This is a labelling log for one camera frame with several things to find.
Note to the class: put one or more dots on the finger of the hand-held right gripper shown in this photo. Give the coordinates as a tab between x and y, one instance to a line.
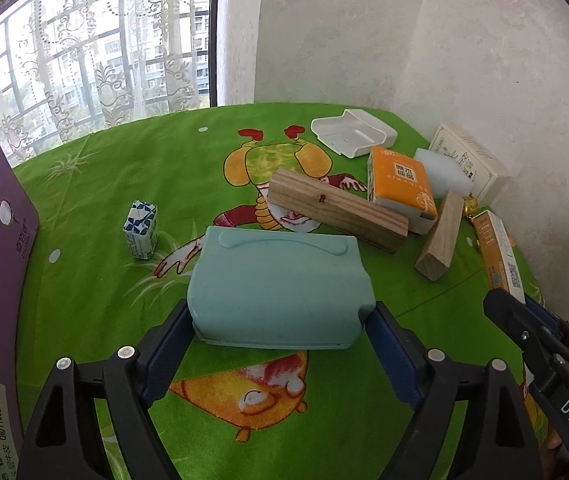
509	315
541	310

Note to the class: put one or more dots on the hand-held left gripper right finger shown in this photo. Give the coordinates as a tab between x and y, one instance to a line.
392	355

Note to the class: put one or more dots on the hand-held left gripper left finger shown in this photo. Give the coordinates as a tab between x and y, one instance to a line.
164	360

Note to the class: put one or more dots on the slim orange white box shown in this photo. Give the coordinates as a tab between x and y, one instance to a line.
499	255

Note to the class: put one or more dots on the gold charm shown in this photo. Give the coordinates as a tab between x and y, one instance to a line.
470	206

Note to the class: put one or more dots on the teal plastic box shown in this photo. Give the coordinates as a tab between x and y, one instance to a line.
279	285

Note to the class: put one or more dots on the green cloth covered desktop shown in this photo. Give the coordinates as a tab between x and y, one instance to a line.
114	160

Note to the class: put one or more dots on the pale wooden block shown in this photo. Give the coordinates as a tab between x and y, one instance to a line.
442	240

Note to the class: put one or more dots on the white cardboard box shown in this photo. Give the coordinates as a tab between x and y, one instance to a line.
484	165

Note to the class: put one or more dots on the white foam block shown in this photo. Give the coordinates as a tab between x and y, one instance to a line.
444	170

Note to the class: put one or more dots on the long grained wooden block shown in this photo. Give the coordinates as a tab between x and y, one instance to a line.
334	205

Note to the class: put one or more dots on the orange tissue packet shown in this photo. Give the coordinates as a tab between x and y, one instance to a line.
399	180

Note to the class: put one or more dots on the white plastic soap dish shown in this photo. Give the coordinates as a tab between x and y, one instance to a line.
349	132

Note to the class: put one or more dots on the white lace curtain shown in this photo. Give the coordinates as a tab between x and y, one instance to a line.
89	60

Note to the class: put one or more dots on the window with metal grille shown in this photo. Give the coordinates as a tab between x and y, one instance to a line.
129	35

